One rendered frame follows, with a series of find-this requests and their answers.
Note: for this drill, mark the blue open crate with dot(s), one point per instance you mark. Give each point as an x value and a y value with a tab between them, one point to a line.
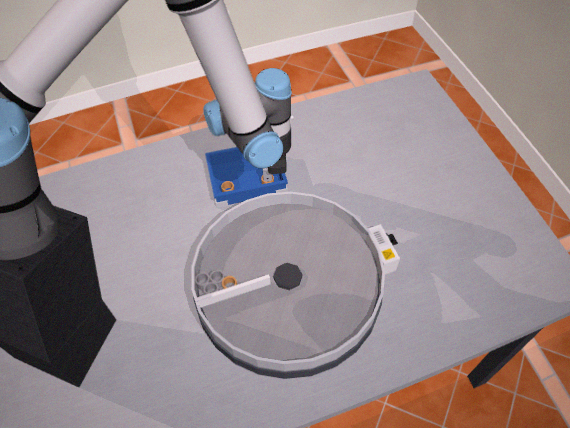
230	165

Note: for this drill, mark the grey round turning table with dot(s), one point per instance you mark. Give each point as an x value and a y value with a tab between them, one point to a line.
306	283

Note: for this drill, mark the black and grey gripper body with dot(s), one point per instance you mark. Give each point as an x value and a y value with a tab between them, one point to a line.
284	132

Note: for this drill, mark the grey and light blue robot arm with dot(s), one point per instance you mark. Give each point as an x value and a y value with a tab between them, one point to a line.
56	40

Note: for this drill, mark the grey metal ring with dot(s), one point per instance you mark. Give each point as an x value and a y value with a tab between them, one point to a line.
217	273
199	277
210	285

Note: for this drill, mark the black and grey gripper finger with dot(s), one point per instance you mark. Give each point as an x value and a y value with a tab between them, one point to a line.
266	175

